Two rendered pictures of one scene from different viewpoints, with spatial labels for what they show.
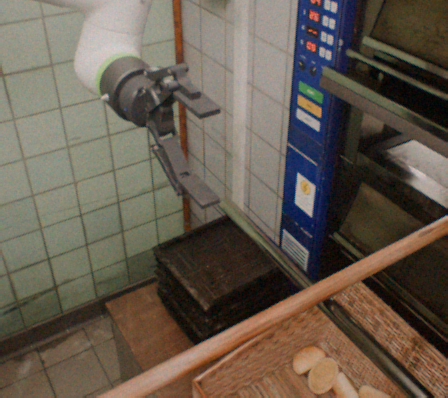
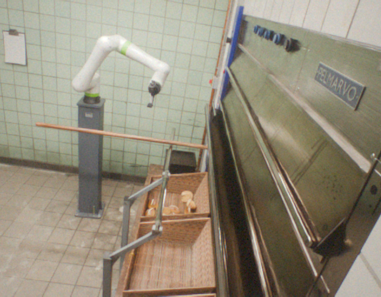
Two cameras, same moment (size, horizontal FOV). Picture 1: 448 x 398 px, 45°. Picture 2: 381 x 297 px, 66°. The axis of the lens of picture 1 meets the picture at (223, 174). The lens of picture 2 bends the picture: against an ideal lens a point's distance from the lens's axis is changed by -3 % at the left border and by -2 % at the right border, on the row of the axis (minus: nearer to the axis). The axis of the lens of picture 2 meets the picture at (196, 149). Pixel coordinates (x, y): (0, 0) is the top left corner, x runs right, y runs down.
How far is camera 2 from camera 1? 159 cm
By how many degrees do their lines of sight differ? 25
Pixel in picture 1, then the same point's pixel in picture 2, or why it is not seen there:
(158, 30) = (205, 96)
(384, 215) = not seen: hidden behind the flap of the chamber
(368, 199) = not seen: hidden behind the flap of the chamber
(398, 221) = not seen: hidden behind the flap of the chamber
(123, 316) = (152, 167)
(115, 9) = (158, 72)
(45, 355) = (135, 186)
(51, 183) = (158, 130)
